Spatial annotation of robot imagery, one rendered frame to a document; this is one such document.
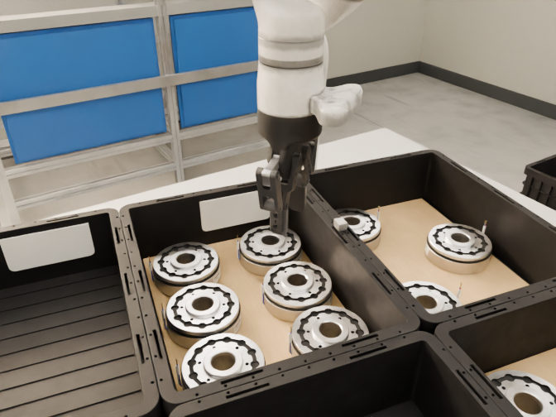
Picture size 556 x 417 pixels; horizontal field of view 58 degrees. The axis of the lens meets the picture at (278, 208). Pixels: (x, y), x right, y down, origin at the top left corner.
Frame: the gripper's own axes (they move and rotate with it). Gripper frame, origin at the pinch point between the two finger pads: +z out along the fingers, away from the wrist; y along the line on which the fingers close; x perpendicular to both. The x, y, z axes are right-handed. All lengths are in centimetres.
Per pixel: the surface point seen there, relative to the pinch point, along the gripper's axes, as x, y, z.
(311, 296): 3.2, -1.3, 14.4
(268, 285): -3.5, -1.1, 14.4
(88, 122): -150, -115, 55
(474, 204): 21.8, -32.4, 11.6
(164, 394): -2.3, 25.5, 7.3
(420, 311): 18.5, 3.5, 7.2
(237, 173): -39, -57, 30
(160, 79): -127, -143, 40
